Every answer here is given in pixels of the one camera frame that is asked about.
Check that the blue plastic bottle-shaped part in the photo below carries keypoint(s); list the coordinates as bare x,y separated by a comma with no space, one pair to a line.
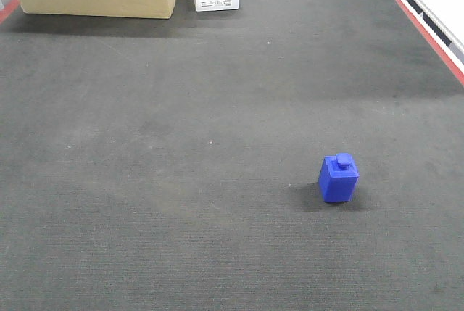
338,178

